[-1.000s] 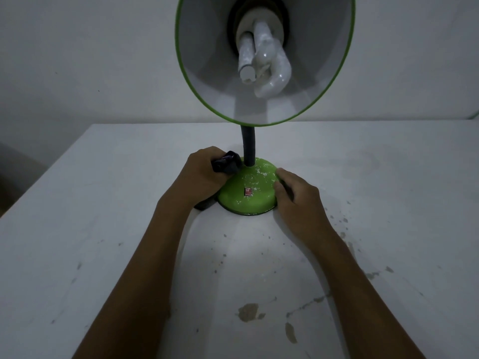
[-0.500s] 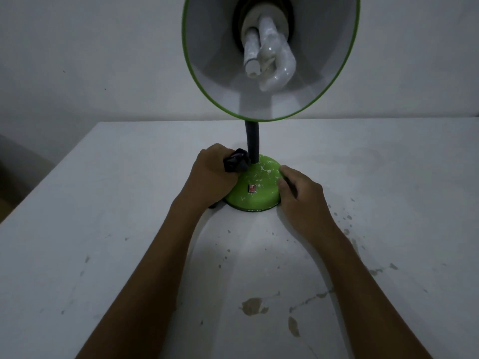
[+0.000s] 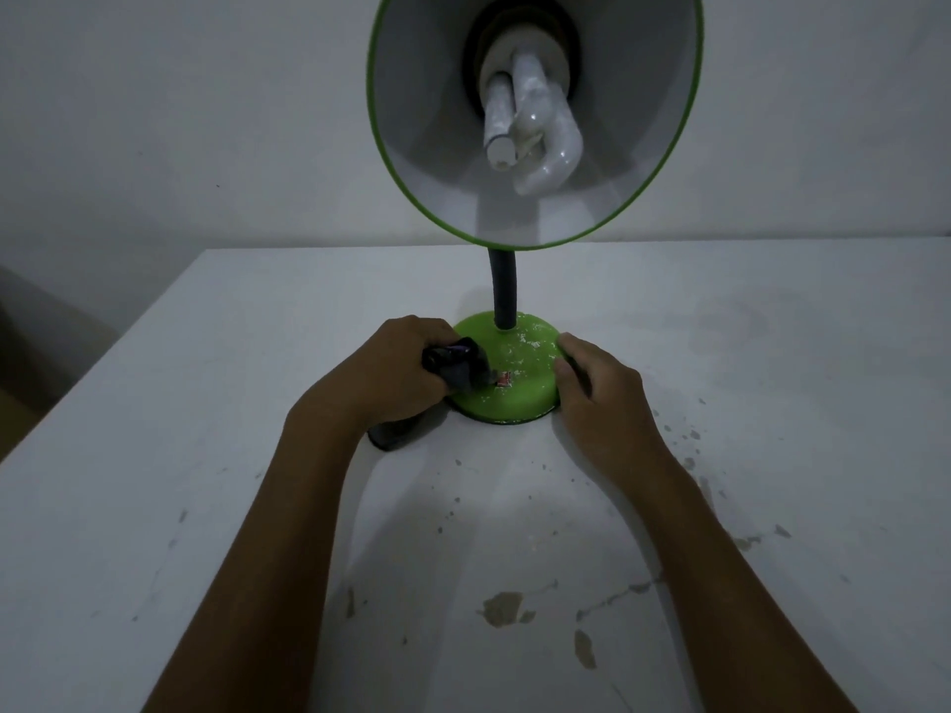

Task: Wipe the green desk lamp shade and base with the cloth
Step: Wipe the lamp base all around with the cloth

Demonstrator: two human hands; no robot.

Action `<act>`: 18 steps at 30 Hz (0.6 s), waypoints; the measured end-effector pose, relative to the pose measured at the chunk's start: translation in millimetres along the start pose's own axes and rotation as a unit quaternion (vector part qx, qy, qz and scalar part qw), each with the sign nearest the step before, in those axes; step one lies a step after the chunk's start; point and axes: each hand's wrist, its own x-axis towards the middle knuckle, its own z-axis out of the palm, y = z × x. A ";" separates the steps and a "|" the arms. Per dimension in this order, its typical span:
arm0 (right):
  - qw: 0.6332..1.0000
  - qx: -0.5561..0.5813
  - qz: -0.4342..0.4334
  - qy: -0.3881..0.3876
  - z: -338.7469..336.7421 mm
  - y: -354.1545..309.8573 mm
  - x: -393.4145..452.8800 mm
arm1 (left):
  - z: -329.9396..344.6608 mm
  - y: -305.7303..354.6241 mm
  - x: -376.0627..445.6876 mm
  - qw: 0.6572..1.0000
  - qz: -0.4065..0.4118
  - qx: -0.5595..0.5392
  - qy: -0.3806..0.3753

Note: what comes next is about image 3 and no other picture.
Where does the person's left hand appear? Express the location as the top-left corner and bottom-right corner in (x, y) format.
(285, 315), (464, 439)

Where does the person's right hand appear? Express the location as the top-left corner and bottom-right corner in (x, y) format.
(553, 332), (674, 492)

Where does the dark grey cloth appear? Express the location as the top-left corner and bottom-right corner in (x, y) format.
(368, 337), (493, 452)

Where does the green table lamp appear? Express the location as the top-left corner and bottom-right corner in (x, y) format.
(366, 0), (705, 426)

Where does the person's right forearm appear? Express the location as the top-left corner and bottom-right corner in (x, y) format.
(616, 463), (860, 713)

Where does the person's left forearm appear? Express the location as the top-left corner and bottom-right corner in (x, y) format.
(145, 415), (370, 713)

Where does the white fluorescent light bulb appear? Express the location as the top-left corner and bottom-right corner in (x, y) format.
(477, 33), (585, 198)

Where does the light wooden cabinet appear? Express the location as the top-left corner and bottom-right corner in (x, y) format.
(0, 262), (120, 461)

